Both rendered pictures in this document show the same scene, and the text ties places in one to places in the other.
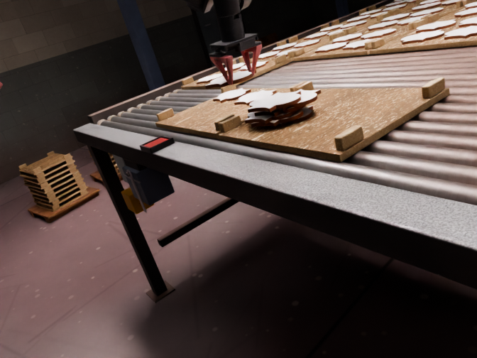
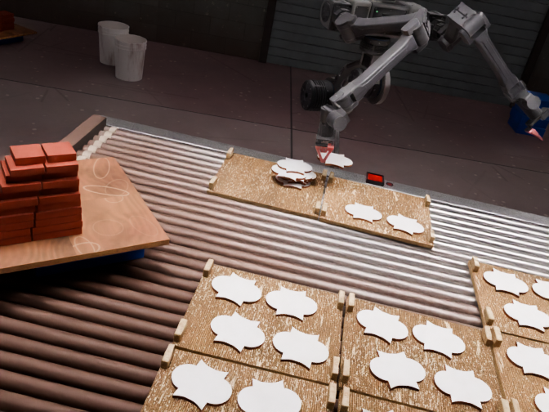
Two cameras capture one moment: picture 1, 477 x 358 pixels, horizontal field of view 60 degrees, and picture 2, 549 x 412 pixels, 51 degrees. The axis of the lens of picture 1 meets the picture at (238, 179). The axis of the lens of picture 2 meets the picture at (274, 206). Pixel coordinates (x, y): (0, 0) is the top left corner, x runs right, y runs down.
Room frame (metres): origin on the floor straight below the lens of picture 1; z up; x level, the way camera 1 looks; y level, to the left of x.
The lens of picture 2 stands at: (2.00, -1.84, 1.96)
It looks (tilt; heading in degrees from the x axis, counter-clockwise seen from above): 30 degrees down; 123
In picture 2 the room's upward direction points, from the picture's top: 12 degrees clockwise
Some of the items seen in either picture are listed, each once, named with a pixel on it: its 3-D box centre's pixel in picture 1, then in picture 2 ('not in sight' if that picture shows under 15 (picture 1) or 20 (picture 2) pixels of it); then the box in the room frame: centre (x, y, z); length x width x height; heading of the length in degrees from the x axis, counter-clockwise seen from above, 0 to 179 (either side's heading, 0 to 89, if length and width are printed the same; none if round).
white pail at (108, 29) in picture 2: not in sight; (113, 43); (-2.62, 1.81, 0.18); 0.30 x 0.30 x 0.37
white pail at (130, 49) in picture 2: not in sight; (129, 58); (-2.21, 1.69, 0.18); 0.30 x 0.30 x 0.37
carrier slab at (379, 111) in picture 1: (323, 116); (270, 183); (0.92, -0.23, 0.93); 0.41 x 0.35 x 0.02; 29
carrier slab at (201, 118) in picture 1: (228, 109); (377, 209); (1.29, -0.04, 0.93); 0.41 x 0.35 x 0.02; 28
